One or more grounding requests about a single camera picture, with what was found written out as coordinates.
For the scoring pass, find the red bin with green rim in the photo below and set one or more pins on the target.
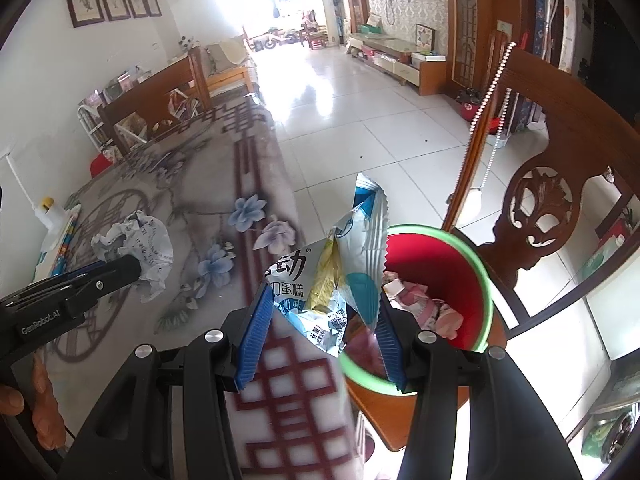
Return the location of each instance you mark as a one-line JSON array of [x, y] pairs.
[[450, 265]]

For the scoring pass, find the blue-white cake wrapper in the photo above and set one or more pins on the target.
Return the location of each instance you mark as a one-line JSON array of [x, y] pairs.
[[330, 270]]

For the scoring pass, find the blue patterned wall hanging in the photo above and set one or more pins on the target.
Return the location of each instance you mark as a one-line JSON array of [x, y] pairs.
[[542, 5]]

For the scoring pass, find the carved-back wooden chair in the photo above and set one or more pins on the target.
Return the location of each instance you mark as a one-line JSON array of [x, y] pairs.
[[545, 195]]

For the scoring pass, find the red floor pot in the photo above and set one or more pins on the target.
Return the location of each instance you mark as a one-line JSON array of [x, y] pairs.
[[470, 105]]

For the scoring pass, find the wooden sofa with cushions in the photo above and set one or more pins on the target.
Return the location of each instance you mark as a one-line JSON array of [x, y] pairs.
[[225, 60]]

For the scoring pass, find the dark entrance door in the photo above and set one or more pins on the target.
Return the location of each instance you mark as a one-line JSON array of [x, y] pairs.
[[610, 45]]

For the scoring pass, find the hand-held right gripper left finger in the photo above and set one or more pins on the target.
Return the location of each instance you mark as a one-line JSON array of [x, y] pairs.
[[255, 332]]

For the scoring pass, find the framed star pattern picture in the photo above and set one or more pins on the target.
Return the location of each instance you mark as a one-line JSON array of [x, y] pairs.
[[425, 37]]

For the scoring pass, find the plain-backed wooden chair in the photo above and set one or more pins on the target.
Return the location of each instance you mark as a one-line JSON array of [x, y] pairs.
[[150, 90]]

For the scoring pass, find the person's left hand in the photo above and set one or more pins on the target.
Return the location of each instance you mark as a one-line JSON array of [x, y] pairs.
[[47, 400]]

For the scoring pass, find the pink printed snack bag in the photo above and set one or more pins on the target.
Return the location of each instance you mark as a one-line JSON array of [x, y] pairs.
[[442, 317]]

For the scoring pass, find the long television cabinet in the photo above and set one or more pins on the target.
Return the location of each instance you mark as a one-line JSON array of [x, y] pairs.
[[395, 60]]

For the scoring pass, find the colourful cartoon booklet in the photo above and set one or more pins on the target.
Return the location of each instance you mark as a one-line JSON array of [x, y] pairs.
[[65, 250]]

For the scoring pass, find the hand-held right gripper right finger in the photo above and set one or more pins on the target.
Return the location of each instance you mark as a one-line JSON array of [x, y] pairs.
[[390, 347]]

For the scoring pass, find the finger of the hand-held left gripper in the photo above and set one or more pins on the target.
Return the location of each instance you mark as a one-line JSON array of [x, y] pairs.
[[100, 282], [75, 271]]

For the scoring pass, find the red bag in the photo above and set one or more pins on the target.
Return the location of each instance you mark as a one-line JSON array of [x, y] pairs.
[[100, 165]]

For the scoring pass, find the white plastic stand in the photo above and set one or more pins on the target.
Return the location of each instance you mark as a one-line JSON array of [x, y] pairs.
[[55, 221]]

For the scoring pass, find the small wooden chair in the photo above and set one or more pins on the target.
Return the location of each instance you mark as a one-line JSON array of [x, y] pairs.
[[316, 37]]

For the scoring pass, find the pink plastic wrapper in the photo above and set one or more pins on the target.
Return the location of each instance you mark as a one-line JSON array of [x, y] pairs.
[[410, 295]]

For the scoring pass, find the white book rack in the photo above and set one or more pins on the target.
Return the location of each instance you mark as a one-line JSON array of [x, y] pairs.
[[100, 110]]

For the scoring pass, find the red dustpan with broom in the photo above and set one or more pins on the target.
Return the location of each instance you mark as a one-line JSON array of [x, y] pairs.
[[494, 126]]

